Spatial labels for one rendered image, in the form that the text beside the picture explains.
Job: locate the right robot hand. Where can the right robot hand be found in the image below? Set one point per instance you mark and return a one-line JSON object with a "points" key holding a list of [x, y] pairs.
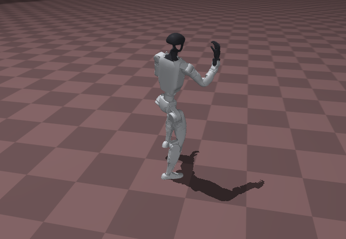
{"points": [[216, 53]]}

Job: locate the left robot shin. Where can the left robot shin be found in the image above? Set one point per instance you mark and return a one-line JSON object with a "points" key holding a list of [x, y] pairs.
{"points": [[169, 129]]}

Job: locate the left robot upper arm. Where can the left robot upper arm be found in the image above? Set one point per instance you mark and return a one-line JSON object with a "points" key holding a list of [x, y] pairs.
{"points": [[156, 59]]}

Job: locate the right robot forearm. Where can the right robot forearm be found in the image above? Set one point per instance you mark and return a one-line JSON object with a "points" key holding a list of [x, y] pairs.
{"points": [[211, 73]]}

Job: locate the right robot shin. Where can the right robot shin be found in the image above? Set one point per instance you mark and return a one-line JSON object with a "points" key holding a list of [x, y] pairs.
{"points": [[173, 156]]}

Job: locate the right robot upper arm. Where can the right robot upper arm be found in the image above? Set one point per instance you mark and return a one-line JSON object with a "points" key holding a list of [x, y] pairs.
{"points": [[189, 70]]}

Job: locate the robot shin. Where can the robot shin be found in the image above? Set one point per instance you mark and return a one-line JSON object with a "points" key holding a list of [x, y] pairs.
{"points": [[169, 129], [173, 156]]}

